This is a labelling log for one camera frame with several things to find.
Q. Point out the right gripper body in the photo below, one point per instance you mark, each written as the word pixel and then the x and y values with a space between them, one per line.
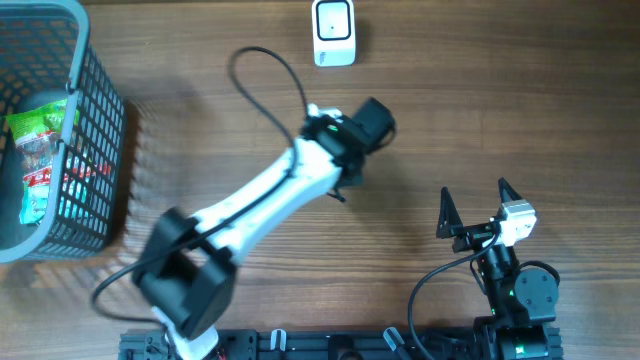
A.
pixel 473 238

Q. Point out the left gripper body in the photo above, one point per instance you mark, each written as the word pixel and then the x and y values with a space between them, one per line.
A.
pixel 358 176

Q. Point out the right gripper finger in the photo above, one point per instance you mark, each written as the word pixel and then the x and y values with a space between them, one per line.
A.
pixel 507 192
pixel 449 222

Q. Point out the red Nescafe stick sachet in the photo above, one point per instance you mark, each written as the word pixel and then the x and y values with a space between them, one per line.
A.
pixel 43 176

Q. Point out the green snack bag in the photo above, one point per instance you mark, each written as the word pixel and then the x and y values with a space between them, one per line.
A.
pixel 36 134

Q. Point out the mint green pack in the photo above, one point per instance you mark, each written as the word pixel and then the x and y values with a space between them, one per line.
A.
pixel 35 202

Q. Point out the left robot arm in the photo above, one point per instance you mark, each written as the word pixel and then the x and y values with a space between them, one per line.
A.
pixel 190 263

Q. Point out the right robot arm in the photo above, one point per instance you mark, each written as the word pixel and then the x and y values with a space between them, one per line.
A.
pixel 521 295

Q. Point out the white barcode scanner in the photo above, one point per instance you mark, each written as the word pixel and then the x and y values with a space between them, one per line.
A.
pixel 334 33

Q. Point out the dark grey plastic basket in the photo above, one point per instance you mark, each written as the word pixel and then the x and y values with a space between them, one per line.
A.
pixel 46 56

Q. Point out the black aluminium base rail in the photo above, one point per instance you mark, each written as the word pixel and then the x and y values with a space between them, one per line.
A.
pixel 441 343

